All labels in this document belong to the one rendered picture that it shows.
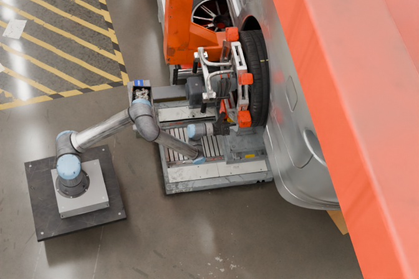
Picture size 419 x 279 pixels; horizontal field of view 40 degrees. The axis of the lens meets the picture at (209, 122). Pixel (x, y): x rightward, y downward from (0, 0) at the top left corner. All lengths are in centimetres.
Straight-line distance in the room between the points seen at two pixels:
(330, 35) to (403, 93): 10
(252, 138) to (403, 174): 388
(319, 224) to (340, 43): 387
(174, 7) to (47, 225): 168
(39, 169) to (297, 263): 196
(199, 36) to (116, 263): 173
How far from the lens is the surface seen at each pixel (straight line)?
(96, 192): 398
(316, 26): 67
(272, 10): 341
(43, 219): 406
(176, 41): 419
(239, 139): 443
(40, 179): 419
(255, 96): 367
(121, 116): 366
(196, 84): 445
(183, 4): 392
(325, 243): 444
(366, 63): 65
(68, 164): 379
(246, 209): 441
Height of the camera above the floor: 399
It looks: 57 degrees down
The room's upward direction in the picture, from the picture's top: 10 degrees clockwise
